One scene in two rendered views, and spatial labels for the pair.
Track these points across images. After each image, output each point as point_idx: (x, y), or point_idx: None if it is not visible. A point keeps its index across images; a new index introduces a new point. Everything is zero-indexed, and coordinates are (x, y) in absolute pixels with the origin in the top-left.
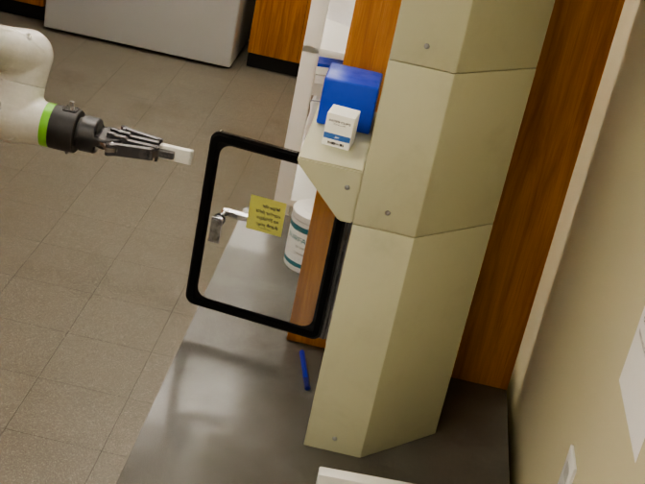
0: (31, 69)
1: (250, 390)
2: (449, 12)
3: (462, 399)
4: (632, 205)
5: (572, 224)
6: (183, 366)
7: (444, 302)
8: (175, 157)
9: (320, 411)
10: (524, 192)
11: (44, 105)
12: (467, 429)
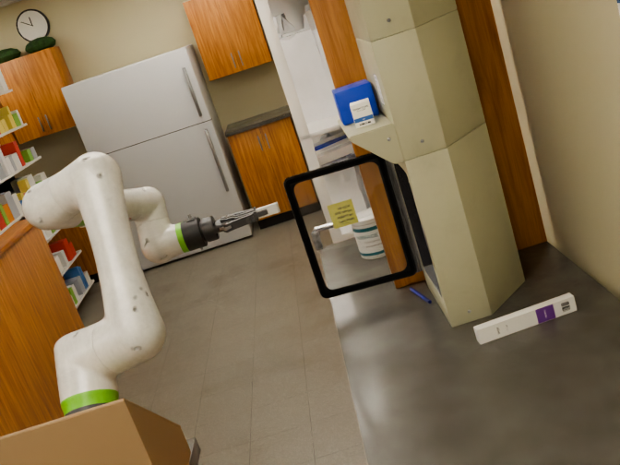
0: (154, 208)
1: (396, 321)
2: None
3: (525, 258)
4: (569, 37)
5: (527, 112)
6: (346, 332)
7: (485, 185)
8: (268, 212)
9: (450, 298)
10: (487, 109)
11: (173, 225)
12: (542, 268)
